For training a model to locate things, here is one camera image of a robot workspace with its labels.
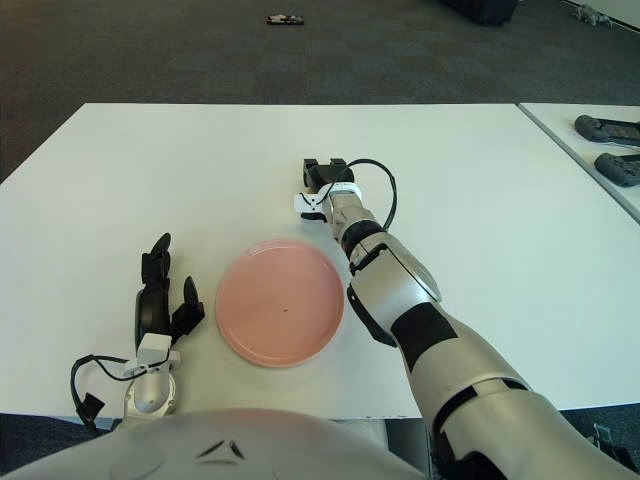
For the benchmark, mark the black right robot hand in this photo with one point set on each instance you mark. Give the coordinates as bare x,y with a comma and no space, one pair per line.
335,175

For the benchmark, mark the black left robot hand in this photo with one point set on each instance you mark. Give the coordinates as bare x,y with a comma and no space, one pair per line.
150,312

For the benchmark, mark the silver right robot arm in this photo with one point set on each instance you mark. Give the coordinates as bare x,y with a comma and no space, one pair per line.
405,295

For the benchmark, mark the pink round plate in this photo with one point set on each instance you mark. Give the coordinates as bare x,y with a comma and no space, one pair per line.
280,302

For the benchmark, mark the small black red floor object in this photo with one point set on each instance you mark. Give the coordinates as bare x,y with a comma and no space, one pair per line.
285,20

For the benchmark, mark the silver robot torso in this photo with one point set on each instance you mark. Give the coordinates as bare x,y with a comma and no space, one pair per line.
280,440

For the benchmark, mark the dark blue bulky object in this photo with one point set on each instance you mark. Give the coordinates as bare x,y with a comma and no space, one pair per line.
480,10

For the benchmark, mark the white neighbouring table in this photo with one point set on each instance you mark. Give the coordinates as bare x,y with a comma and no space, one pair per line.
575,150

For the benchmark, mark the grey handheld controller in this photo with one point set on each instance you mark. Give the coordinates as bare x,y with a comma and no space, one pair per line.
617,169
595,129

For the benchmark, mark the small grey floor toy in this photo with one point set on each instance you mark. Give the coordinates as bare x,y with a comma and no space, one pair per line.
592,14

